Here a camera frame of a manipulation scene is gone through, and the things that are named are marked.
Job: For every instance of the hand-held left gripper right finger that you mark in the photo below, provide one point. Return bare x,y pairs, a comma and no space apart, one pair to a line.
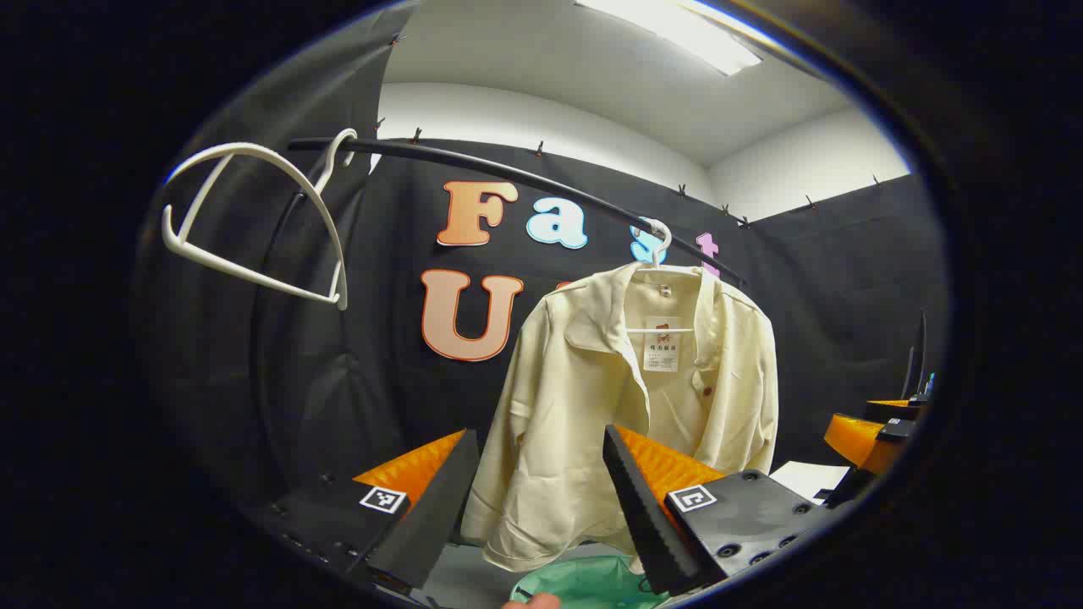
643,516

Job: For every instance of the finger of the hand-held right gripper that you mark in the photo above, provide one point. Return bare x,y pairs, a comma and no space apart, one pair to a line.
863,444
897,409

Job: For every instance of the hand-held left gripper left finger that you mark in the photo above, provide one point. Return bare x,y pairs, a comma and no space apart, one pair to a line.
431,516

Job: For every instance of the green laundry hamper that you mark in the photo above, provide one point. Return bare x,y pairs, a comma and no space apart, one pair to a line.
584,584

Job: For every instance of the cream button shirt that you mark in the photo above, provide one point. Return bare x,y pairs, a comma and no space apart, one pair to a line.
558,423

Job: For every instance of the white plastic hanger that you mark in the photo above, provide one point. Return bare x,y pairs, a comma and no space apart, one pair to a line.
656,258
245,148

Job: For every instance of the black clothes rack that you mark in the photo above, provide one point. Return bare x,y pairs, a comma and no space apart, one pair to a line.
398,150

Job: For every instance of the white box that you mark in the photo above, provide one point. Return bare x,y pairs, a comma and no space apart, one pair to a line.
804,478

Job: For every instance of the black backdrop cloth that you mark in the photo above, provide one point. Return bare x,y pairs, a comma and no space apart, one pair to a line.
381,338

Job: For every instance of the ceiling light panel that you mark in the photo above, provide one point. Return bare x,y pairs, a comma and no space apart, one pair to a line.
677,30

